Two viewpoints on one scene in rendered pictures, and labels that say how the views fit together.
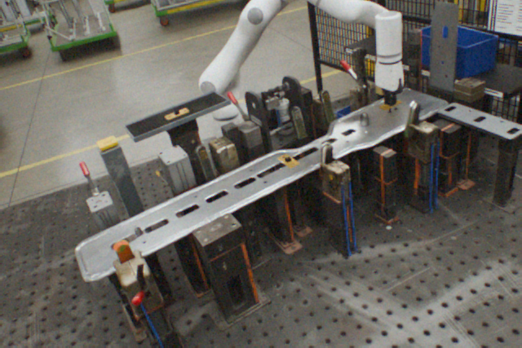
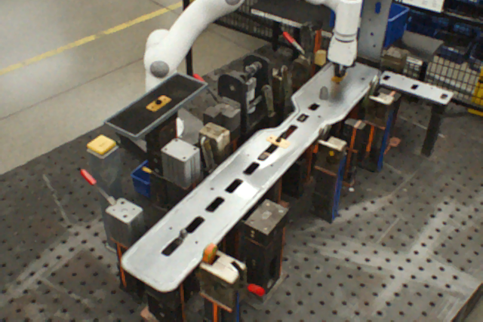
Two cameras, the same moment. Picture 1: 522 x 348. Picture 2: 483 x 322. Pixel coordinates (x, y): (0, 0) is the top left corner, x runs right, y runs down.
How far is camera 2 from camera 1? 0.93 m
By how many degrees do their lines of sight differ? 27
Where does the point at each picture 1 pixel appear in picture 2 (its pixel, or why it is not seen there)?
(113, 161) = (111, 164)
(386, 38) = (349, 19)
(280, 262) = not seen: hidden behind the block
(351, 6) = not seen: outside the picture
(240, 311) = (269, 289)
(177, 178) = (189, 173)
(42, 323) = not seen: outside the picture
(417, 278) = (394, 228)
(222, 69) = (176, 47)
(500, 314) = (462, 243)
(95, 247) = (144, 257)
